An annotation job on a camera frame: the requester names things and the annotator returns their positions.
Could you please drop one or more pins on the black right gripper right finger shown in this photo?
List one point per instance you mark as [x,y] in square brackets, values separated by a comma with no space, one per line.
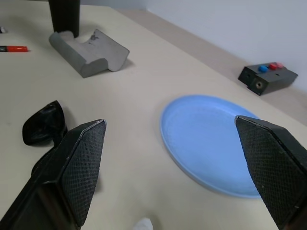
[271,163]

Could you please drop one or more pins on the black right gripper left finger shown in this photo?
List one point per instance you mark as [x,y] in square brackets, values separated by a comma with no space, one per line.
[72,172]

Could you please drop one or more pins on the black sunglasses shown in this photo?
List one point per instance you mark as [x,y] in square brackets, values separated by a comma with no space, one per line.
[43,124]

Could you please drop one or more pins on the red marker pen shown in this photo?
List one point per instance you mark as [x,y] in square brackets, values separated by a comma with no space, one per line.
[16,49]

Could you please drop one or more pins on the blue round plate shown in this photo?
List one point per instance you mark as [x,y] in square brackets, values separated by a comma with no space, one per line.
[199,143]

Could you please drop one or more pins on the black box with round socket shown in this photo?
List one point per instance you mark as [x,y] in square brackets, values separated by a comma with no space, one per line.
[275,80]

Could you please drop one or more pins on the small white paper wad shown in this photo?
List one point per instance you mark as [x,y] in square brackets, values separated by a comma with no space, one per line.
[143,224]

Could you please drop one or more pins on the black box with coloured buttons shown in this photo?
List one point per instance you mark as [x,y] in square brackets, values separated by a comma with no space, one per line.
[251,70]

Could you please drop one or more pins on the grey folded cloth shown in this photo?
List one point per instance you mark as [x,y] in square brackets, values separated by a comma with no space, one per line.
[96,51]

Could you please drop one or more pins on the black cylindrical pen holder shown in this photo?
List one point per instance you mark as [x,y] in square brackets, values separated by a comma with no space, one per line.
[64,16]

